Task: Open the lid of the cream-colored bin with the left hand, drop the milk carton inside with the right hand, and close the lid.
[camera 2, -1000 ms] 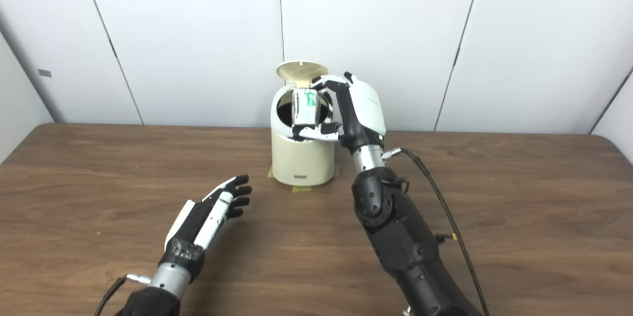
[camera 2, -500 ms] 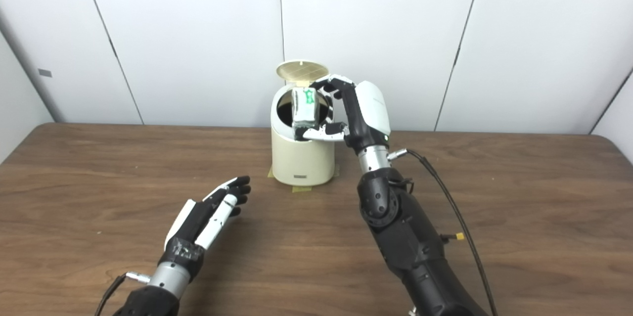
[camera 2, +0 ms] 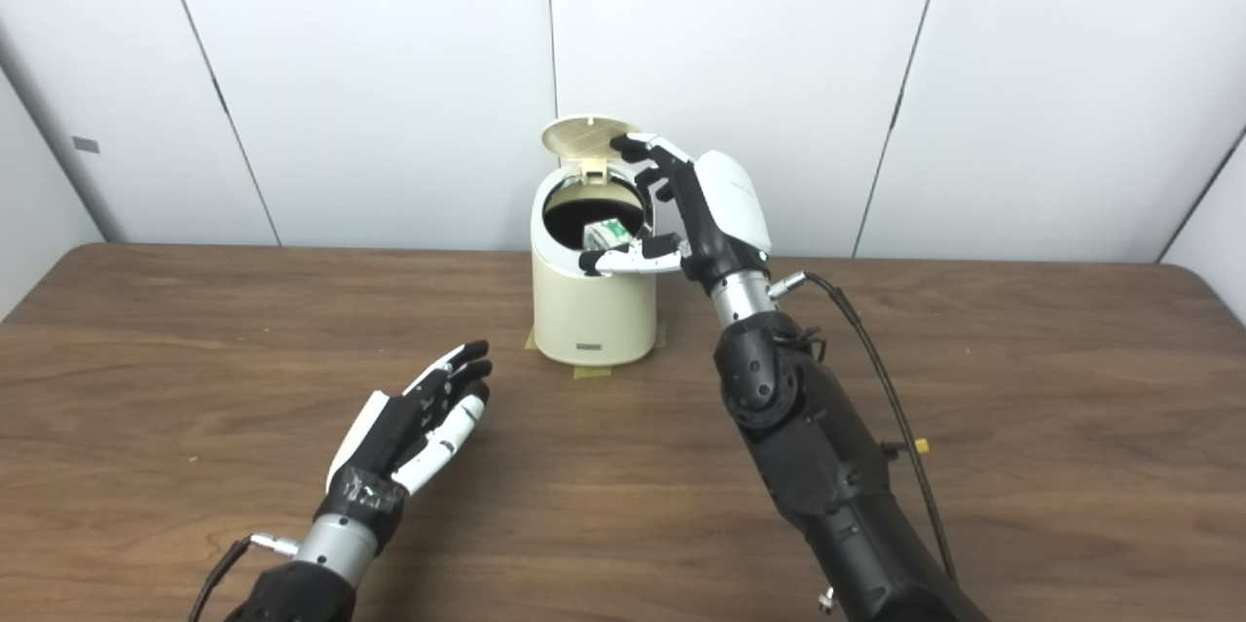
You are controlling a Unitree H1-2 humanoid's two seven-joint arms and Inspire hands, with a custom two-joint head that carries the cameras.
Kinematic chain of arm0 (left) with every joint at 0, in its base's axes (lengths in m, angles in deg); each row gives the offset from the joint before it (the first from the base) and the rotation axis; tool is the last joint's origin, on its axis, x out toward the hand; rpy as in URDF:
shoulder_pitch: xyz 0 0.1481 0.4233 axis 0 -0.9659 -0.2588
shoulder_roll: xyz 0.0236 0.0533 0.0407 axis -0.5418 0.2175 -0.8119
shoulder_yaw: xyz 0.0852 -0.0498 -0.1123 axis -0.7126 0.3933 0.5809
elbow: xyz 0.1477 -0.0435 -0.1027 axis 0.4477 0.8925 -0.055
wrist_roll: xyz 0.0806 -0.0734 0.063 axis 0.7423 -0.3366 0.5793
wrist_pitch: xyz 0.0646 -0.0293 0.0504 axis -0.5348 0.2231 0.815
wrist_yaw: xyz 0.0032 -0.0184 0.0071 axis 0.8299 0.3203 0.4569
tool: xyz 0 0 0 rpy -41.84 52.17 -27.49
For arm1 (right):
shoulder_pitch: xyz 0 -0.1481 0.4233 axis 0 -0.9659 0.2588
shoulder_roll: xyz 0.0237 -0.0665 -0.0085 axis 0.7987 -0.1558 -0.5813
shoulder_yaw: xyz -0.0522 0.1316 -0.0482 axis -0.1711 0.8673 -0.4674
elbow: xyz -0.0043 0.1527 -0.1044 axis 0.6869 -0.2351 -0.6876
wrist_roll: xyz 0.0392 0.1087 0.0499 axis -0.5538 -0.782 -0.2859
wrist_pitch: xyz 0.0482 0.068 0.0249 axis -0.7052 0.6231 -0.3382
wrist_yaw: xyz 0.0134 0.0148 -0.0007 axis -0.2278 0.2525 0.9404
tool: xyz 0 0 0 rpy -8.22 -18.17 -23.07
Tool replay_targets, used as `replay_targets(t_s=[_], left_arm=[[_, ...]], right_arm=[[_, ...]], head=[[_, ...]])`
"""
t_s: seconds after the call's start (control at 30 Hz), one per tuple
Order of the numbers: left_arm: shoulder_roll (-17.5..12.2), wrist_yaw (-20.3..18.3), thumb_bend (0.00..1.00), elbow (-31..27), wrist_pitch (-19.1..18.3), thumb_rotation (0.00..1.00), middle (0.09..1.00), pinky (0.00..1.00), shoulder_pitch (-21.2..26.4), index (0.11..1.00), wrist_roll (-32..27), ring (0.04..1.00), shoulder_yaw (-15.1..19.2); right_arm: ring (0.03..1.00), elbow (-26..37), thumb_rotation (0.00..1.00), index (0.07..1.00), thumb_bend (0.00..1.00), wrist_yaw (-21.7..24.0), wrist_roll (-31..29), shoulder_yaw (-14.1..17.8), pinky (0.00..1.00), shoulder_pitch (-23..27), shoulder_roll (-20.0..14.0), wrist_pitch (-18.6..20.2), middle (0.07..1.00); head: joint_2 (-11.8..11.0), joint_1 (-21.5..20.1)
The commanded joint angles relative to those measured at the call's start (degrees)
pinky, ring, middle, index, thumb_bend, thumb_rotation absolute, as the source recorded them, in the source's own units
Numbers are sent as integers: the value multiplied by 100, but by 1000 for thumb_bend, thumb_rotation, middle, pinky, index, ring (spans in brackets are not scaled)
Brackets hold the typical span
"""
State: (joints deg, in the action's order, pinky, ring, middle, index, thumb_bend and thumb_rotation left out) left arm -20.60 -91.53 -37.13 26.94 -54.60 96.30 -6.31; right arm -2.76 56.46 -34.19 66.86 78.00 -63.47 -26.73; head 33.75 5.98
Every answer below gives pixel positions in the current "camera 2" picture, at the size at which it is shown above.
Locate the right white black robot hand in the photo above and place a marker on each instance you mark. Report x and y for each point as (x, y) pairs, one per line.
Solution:
(725, 208)

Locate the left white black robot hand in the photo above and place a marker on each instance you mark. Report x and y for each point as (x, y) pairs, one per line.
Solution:
(389, 437)

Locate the green white milk carton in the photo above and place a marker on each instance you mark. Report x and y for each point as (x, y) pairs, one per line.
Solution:
(605, 235)

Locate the small gray wall tag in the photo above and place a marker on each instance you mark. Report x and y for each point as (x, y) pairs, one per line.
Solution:
(86, 144)

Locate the cream-colored bin body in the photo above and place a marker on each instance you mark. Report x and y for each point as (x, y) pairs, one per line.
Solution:
(592, 310)

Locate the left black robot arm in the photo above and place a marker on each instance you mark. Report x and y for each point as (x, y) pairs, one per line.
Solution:
(311, 583)

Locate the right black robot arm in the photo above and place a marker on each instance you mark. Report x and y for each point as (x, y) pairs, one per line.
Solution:
(827, 466)

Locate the cream round bin lid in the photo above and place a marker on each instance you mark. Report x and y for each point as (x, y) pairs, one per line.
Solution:
(584, 137)

